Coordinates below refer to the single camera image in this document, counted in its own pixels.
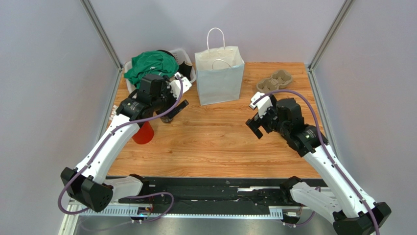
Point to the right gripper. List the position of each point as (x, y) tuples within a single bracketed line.
[(261, 122)]

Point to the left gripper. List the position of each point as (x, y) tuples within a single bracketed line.
[(165, 88)]

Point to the black cup stack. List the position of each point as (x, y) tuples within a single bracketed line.
[(167, 118)]

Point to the white paper bag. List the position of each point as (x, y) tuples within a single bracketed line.
[(219, 73)]

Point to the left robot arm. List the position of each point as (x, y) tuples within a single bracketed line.
[(87, 183)]

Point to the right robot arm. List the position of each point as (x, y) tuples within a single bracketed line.
[(351, 210)]

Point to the black cloth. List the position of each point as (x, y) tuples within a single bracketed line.
[(183, 60)]

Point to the red cup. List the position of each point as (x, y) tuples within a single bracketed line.
[(144, 135)]

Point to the green cloth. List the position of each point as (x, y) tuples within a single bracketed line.
[(155, 62)]

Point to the white plastic basket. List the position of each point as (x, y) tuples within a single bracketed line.
[(162, 62)]

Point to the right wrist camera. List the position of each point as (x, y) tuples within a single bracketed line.
[(262, 102)]

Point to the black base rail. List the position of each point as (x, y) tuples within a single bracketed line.
[(216, 196)]

